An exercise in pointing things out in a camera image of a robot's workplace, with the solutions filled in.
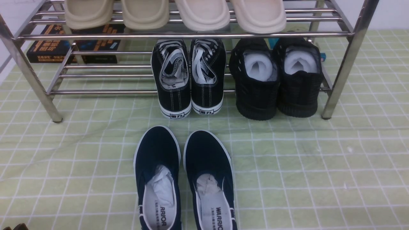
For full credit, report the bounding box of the black knit sneaker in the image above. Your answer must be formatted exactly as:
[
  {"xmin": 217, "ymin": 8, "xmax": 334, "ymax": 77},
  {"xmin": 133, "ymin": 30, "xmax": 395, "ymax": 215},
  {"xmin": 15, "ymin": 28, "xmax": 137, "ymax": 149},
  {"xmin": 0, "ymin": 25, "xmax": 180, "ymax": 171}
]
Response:
[
  {"xmin": 272, "ymin": 38, "xmax": 324, "ymax": 118},
  {"xmin": 229, "ymin": 37, "xmax": 280, "ymax": 121}
]

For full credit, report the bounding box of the silver metal shoe rack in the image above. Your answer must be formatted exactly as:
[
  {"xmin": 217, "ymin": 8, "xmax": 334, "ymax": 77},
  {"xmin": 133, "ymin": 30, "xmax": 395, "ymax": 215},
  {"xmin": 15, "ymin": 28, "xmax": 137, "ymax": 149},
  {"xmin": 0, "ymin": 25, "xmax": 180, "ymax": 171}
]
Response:
[{"xmin": 1, "ymin": 0, "xmax": 379, "ymax": 124}]

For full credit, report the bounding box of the navy slip-on shoe right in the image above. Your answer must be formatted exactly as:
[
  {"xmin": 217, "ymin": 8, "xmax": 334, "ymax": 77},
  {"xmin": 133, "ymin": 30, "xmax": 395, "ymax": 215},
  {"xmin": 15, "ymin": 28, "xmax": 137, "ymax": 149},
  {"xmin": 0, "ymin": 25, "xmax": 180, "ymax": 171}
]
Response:
[{"xmin": 183, "ymin": 130, "xmax": 238, "ymax": 230}]

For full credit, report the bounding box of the navy slip-on shoe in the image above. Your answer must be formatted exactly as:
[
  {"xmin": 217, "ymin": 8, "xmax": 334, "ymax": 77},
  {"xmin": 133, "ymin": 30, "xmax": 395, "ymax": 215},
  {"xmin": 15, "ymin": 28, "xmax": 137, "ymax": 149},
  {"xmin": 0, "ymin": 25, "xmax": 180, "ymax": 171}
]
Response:
[
  {"xmin": 133, "ymin": 126, "xmax": 183, "ymax": 230},
  {"xmin": 183, "ymin": 130, "xmax": 238, "ymax": 230}
]

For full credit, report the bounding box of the black canvas sneaker right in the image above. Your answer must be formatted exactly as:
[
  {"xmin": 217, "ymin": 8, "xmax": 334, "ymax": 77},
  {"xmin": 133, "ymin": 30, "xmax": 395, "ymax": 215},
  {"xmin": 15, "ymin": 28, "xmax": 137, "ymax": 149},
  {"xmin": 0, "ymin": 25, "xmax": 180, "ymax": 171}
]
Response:
[{"xmin": 190, "ymin": 38, "xmax": 227, "ymax": 116}]

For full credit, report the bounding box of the black canvas sneaker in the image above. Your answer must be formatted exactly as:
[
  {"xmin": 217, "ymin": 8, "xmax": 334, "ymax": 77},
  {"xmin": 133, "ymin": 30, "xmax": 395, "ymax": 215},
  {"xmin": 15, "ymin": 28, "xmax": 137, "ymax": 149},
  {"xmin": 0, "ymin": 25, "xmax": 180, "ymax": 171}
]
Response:
[
  {"xmin": 150, "ymin": 39, "xmax": 192, "ymax": 120},
  {"xmin": 190, "ymin": 38, "xmax": 227, "ymax": 116}
]

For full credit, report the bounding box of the navy slip-on shoe left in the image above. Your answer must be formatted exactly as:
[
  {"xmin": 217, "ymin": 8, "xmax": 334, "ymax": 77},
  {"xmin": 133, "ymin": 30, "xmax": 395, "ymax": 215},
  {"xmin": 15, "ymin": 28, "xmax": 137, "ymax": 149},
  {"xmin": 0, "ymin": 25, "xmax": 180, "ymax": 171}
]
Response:
[{"xmin": 133, "ymin": 126, "xmax": 183, "ymax": 230}]

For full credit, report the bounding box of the black canvas sneaker left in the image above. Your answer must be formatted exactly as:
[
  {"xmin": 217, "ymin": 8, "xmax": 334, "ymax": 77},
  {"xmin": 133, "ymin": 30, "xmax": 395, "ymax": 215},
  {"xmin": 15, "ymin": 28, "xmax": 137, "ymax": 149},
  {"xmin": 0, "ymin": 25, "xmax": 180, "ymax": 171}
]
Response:
[{"xmin": 150, "ymin": 39, "xmax": 192, "ymax": 120}]

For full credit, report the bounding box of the cream slipper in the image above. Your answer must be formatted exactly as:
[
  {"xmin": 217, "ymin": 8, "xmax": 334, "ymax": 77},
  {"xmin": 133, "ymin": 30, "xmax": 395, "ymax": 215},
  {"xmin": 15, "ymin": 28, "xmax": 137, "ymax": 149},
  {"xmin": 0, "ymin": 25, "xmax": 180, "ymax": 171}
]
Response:
[
  {"xmin": 175, "ymin": 0, "xmax": 230, "ymax": 32},
  {"xmin": 230, "ymin": 0, "xmax": 287, "ymax": 35}
]

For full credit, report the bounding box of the teal beige book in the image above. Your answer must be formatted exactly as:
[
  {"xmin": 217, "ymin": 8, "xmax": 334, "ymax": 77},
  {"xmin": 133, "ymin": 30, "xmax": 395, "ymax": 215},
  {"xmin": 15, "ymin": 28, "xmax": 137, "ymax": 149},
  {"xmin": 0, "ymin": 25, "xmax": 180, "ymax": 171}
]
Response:
[{"xmin": 267, "ymin": 38, "xmax": 326, "ymax": 62}]

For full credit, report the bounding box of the cream slipper far right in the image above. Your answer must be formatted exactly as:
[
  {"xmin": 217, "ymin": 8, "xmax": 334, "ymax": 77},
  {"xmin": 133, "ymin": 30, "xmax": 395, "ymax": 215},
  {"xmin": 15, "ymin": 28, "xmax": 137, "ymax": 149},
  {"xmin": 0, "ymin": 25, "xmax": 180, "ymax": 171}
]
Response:
[{"xmin": 230, "ymin": 0, "xmax": 287, "ymax": 35}]

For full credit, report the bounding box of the beige slipper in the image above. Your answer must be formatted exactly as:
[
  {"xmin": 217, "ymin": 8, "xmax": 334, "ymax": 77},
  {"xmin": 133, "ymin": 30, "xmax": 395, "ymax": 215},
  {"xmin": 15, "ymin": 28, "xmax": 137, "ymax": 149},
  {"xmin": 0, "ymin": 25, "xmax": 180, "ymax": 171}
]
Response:
[
  {"xmin": 64, "ymin": 0, "xmax": 114, "ymax": 30},
  {"xmin": 121, "ymin": 0, "xmax": 169, "ymax": 30}
]

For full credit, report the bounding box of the green grid tablecloth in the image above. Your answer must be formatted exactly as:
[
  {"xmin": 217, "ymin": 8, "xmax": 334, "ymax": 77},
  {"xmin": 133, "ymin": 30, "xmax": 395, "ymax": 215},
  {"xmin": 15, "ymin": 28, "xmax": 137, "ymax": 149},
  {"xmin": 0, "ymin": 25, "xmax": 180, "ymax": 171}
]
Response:
[{"xmin": 0, "ymin": 30, "xmax": 409, "ymax": 230}]

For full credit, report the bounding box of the beige slipper far left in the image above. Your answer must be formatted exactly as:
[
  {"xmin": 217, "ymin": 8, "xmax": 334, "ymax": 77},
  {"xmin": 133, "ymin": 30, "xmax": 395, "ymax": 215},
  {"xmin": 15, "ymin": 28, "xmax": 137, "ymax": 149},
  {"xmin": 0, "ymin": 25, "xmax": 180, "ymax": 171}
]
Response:
[{"xmin": 64, "ymin": 0, "xmax": 114, "ymax": 30}]

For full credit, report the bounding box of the black orange book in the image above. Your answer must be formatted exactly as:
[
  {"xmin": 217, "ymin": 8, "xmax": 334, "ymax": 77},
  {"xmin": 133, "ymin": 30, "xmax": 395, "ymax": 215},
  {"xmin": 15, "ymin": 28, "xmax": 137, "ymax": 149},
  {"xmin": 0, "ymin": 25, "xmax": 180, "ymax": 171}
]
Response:
[{"xmin": 26, "ymin": 24, "xmax": 128, "ymax": 64}]

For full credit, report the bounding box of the dark object bottom left corner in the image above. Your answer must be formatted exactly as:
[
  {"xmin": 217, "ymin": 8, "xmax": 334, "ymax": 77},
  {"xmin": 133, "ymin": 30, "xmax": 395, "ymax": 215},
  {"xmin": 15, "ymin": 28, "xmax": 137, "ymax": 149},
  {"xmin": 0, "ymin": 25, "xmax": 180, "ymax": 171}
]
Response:
[{"xmin": 3, "ymin": 223, "xmax": 29, "ymax": 230}]

